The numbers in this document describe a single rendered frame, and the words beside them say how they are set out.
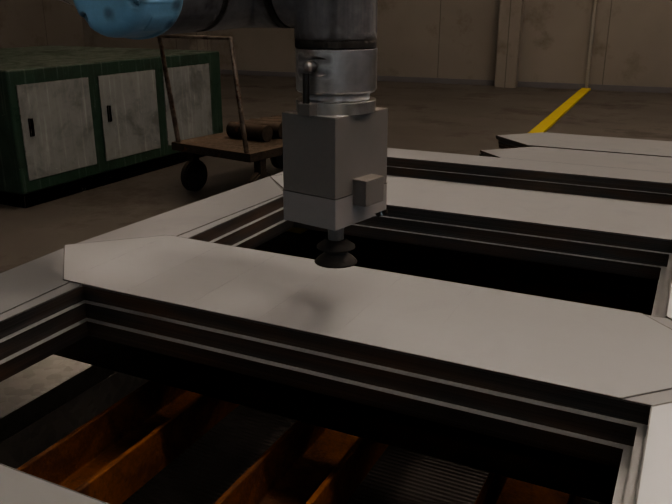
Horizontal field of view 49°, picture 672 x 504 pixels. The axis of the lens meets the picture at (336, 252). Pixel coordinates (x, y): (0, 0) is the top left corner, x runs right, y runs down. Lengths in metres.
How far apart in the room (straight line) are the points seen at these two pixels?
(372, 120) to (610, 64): 10.55
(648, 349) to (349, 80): 0.35
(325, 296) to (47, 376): 0.45
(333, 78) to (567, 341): 0.31
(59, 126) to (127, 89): 0.64
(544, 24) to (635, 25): 1.21
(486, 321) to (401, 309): 0.08
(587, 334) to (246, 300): 0.33
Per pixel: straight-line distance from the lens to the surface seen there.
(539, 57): 11.31
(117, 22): 0.60
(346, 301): 0.74
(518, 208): 1.10
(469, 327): 0.69
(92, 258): 0.90
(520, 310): 0.74
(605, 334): 0.71
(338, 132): 0.66
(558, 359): 0.65
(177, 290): 0.78
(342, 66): 0.66
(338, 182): 0.66
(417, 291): 0.77
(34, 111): 4.66
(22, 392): 1.03
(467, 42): 11.52
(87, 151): 4.96
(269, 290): 0.77
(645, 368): 0.66
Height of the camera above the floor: 1.15
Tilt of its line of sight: 19 degrees down
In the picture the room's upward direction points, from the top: straight up
